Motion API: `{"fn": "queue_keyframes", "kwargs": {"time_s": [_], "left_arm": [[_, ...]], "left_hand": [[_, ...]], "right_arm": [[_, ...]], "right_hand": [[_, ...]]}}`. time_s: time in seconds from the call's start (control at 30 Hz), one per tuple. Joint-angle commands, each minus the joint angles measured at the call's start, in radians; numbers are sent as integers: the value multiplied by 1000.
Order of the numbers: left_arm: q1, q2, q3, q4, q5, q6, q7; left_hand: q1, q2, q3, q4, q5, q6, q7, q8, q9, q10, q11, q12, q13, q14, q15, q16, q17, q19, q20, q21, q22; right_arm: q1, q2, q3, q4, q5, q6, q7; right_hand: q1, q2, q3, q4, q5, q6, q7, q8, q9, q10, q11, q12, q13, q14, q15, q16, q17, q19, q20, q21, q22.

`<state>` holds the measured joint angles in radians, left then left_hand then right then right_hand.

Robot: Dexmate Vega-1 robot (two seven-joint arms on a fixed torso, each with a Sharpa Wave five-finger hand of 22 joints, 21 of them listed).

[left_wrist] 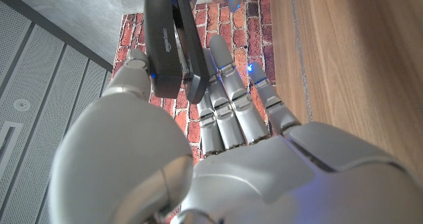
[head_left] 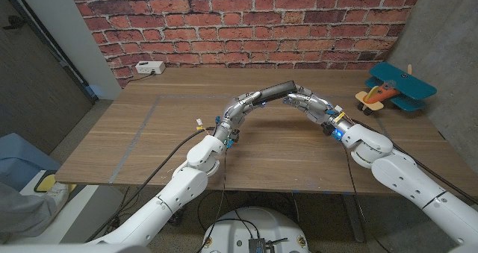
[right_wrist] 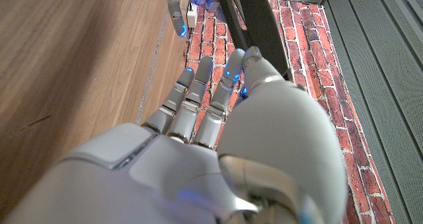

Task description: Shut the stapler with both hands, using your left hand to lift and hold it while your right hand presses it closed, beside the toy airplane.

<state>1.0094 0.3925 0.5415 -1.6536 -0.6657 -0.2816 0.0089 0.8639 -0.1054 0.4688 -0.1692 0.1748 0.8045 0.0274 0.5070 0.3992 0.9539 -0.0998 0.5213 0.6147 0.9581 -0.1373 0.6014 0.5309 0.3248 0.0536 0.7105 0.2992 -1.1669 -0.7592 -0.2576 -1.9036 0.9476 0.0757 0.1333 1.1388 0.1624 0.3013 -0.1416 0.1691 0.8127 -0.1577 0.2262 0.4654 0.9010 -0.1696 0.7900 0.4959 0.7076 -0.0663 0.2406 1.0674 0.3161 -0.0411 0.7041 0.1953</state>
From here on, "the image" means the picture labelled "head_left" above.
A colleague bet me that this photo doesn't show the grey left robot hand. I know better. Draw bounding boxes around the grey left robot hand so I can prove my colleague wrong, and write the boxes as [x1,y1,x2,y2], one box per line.
[213,91,262,142]

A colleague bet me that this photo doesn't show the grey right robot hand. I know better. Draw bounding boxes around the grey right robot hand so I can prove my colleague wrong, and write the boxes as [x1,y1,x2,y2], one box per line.
[283,84,354,137]

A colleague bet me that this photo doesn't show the black stapler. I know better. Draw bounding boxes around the black stapler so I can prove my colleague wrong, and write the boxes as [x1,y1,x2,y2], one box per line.
[253,80,298,107]

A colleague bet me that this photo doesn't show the teal orange toy airplane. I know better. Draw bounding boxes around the teal orange toy airplane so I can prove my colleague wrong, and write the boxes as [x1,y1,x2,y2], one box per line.
[354,61,438,116]

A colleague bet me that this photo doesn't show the red brick printed backdrop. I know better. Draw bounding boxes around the red brick printed backdrop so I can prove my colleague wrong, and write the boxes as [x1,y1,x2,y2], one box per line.
[66,0,426,88]

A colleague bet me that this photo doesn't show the white power strip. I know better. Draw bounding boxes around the white power strip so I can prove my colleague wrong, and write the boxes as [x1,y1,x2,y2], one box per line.
[134,60,167,75]

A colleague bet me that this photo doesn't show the clear tape strip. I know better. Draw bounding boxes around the clear tape strip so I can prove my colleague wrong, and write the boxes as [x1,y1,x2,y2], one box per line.
[108,95,161,184]

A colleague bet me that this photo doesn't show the grey table leg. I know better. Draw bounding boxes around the grey table leg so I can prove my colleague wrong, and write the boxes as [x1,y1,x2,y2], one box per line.
[341,193,366,243]

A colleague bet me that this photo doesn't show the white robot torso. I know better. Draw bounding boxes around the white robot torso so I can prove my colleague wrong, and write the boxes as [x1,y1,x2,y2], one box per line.
[201,207,310,253]

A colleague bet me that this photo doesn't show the grey module on torso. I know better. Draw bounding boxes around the grey module on torso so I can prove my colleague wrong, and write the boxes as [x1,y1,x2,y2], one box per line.
[248,237,277,253]

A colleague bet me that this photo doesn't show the white sneaker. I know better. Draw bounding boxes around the white sneaker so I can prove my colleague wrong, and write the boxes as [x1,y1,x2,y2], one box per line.
[41,181,71,211]

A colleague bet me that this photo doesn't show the dark grey door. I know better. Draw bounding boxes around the dark grey door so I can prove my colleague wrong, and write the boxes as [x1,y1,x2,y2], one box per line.
[0,0,94,155]

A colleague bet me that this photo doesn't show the blue plastic bin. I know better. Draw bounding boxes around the blue plastic bin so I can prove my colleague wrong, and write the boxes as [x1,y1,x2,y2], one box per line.
[0,132,63,193]

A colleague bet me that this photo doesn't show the grey trouser leg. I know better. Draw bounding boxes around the grey trouser leg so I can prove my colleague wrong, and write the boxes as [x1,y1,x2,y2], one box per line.
[0,181,58,243]

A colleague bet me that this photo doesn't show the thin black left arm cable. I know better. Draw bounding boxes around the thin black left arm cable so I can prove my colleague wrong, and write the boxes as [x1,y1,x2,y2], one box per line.
[196,146,229,253]

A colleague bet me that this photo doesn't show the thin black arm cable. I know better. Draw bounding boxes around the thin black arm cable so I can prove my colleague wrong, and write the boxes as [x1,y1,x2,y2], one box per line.
[196,146,229,253]
[343,143,393,253]

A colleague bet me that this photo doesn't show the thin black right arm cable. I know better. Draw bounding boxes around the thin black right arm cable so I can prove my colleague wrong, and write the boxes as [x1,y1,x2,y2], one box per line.
[343,143,393,253]

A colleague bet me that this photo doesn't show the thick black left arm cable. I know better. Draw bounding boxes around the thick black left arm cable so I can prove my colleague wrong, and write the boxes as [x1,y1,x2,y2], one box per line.
[85,126,217,243]

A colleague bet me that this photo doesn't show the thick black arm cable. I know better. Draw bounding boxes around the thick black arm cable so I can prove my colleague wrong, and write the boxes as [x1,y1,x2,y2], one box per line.
[85,126,217,243]
[391,143,478,205]

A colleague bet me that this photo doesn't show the black power strip cable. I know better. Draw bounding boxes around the black power strip cable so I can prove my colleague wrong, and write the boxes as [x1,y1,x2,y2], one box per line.
[125,72,156,84]

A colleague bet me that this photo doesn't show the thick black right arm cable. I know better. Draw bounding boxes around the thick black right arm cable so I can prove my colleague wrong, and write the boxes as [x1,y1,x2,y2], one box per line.
[391,143,478,205]

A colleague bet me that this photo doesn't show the black door handle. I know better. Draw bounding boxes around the black door handle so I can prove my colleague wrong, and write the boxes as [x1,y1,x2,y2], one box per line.
[2,14,25,31]

